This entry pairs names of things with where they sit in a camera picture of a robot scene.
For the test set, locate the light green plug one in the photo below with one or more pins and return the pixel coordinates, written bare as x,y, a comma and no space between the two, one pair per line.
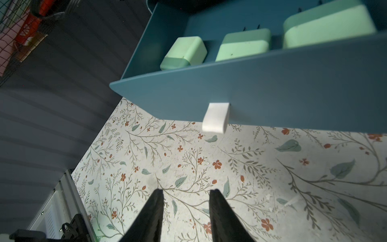
186,51

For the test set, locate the white drawer pull tab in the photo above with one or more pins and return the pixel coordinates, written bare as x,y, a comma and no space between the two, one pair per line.
216,118

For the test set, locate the black side wire basket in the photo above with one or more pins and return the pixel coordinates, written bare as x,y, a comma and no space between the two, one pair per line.
24,25

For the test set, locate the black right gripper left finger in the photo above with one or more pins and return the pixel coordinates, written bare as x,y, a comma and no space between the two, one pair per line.
147,227

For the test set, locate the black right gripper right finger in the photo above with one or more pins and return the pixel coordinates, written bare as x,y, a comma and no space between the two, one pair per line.
225,225

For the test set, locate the light green plug three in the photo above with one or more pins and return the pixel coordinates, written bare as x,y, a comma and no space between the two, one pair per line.
328,22

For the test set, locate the light green plug two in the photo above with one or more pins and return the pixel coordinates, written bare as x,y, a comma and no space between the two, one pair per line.
245,43

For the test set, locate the floral table mat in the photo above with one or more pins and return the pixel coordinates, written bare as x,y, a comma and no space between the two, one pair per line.
285,185

